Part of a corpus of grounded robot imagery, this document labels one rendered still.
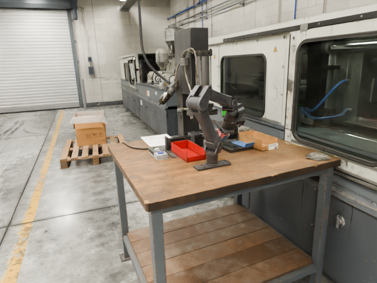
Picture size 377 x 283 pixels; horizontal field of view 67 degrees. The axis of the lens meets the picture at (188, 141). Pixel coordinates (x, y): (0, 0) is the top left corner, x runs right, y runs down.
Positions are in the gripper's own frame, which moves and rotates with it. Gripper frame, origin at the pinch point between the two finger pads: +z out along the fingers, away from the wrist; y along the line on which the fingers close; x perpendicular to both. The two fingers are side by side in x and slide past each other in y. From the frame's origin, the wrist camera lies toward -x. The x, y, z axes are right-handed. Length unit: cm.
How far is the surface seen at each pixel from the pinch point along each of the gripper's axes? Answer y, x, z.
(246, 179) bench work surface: -38.0, 9.8, -10.9
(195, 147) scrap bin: 4.5, 12.2, 10.9
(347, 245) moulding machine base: -74, -56, 26
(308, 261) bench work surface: -70, -43, 48
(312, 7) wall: 236, -291, 1
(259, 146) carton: -8.9, -24.3, 3.0
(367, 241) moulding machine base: -78, -55, 12
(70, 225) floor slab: 53, 85, 152
